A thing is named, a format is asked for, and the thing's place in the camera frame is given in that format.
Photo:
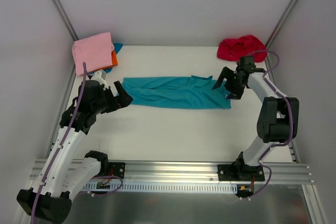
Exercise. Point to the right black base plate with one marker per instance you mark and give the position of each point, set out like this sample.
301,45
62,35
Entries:
245,173

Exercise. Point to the right aluminium frame post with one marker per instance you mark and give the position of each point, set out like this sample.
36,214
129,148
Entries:
284,16

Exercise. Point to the aluminium frame post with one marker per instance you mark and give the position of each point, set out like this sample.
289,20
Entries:
284,16
65,19

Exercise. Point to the white slotted cable duct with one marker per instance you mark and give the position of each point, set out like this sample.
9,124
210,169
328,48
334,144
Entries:
220,188

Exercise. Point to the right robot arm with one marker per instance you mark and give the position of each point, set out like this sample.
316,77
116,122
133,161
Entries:
277,123

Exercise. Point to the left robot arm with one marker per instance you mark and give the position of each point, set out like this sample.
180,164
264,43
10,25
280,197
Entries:
51,195

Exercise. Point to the folded orange t shirt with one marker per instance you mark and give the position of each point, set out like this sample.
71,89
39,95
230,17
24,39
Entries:
107,64

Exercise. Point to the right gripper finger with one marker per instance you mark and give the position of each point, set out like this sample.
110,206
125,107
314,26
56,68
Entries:
225,74
235,94

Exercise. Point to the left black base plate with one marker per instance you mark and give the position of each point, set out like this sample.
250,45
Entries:
116,169

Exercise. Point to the folded pink t shirt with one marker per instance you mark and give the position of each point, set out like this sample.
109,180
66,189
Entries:
95,51

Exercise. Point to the aluminium mounting rail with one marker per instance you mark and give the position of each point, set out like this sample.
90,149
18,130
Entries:
203,172

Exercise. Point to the folded teal t shirt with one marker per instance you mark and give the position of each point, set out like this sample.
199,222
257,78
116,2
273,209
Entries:
117,48

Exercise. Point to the crumpled red t shirt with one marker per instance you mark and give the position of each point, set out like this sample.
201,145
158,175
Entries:
232,49

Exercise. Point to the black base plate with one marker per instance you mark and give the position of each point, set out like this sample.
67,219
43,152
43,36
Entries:
116,169
245,173

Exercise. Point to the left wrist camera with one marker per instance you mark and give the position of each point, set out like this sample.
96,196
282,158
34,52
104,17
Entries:
100,77

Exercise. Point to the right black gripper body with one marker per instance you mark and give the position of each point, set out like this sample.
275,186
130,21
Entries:
231,84

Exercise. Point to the teal t shirt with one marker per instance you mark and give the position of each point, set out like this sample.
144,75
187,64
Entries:
191,93
117,48

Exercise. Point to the left aluminium frame post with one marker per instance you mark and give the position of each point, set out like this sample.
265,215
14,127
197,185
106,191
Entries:
65,19

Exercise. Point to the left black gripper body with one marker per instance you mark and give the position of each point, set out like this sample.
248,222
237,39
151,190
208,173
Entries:
115,100

